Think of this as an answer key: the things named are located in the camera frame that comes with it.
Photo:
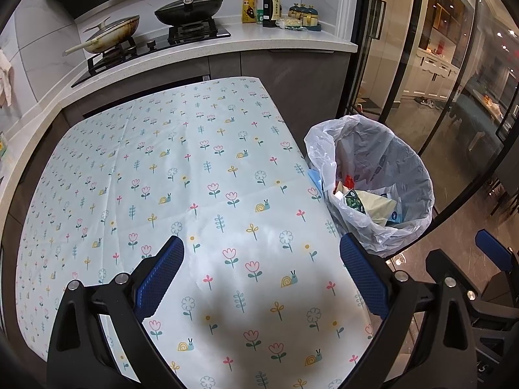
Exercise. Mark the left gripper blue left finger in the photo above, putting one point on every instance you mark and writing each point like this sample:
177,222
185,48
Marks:
129,299

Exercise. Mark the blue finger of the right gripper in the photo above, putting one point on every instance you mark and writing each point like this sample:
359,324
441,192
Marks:
494,250

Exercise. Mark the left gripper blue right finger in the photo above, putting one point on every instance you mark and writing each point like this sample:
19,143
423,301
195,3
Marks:
395,302

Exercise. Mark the yellow green wet wipes pack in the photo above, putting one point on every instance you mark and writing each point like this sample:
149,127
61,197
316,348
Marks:
378,208

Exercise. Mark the green patterned snack pack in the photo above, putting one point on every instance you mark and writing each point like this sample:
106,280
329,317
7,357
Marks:
353,201

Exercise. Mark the red plastic bag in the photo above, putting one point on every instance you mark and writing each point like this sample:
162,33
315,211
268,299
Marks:
349,182

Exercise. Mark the trash bin with white liner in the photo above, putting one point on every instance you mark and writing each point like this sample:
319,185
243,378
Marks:
380,163

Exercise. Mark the white kitchen countertop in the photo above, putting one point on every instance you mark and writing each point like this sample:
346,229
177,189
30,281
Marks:
26,134

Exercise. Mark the floral patterned tablecloth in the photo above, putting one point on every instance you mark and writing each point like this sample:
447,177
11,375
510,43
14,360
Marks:
262,298

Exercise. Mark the black framed glass sliding door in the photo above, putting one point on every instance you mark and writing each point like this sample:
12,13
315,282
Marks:
443,75

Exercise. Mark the black gas stove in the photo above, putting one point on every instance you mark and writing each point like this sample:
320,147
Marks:
129,50

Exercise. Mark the pink hanging cloth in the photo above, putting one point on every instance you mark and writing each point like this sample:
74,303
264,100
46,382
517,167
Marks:
5,81

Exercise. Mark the black wok with lid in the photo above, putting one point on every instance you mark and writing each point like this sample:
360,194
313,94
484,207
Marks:
183,12

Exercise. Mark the small wrapped food packet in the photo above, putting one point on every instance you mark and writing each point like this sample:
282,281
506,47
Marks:
289,23

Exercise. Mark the teal condiment jar set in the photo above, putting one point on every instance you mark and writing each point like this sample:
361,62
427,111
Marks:
307,16

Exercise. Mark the dark soy sauce bottle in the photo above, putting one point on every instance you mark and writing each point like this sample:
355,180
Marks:
272,12

